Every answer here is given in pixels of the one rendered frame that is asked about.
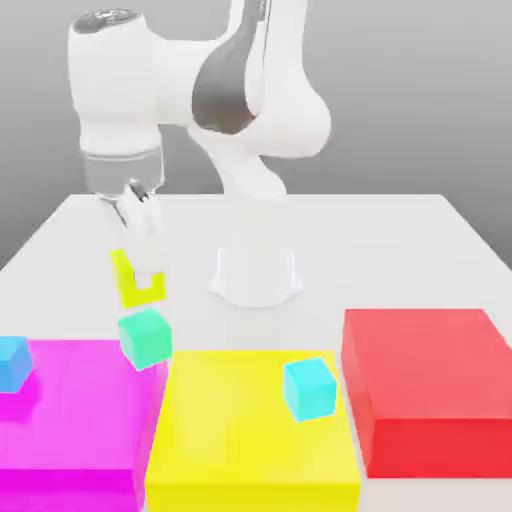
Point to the large magenta box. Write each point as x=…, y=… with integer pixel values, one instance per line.
x=80, y=420

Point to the large red box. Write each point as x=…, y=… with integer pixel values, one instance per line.
x=428, y=380

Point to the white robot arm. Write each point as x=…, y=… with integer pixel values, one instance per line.
x=116, y=92

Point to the small blue cube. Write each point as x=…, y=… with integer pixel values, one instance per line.
x=14, y=366

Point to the small cyan cube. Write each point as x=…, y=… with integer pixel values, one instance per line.
x=310, y=390

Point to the large yellow box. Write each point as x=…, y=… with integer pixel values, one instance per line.
x=248, y=432

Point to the small green cube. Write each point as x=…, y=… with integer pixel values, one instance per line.
x=146, y=340

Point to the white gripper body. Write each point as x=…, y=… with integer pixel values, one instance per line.
x=144, y=244

